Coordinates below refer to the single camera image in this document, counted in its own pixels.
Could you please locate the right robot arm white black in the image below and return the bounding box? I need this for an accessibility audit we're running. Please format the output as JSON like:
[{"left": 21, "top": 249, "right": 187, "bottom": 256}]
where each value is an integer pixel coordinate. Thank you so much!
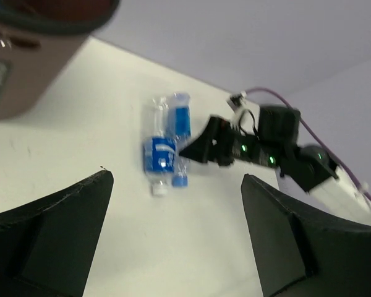
[{"left": 179, "top": 106, "right": 371, "bottom": 226}]

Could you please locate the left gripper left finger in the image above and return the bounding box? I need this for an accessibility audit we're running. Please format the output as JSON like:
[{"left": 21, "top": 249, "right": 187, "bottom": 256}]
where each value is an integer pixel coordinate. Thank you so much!
[{"left": 0, "top": 170, "right": 114, "bottom": 296}]

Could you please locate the brown cylindrical waste bin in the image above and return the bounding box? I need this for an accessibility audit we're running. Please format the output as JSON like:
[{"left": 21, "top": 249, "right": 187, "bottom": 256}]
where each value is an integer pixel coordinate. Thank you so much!
[{"left": 0, "top": 0, "right": 121, "bottom": 120}]

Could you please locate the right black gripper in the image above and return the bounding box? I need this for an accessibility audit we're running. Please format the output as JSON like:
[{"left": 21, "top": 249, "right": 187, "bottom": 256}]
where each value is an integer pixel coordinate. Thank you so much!
[{"left": 179, "top": 116, "right": 259, "bottom": 166}]

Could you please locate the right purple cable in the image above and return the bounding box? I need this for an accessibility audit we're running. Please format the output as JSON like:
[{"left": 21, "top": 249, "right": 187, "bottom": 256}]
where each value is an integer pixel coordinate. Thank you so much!
[{"left": 245, "top": 87, "right": 371, "bottom": 213}]

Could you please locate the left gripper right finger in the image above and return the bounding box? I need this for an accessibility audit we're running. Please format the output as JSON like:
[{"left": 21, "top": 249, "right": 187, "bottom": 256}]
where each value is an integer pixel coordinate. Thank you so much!
[{"left": 241, "top": 174, "right": 371, "bottom": 297}]

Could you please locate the clear bottle blue cap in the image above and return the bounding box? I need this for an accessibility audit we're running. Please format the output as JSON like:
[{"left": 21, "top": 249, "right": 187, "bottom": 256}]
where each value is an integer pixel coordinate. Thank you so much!
[{"left": 167, "top": 93, "right": 191, "bottom": 187}]

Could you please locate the blue label bottle white cap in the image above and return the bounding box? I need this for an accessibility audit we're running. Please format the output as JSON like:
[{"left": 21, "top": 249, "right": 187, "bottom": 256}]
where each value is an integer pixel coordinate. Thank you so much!
[{"left": 142, "top": 97, "right": 176, "bottom": 197}]

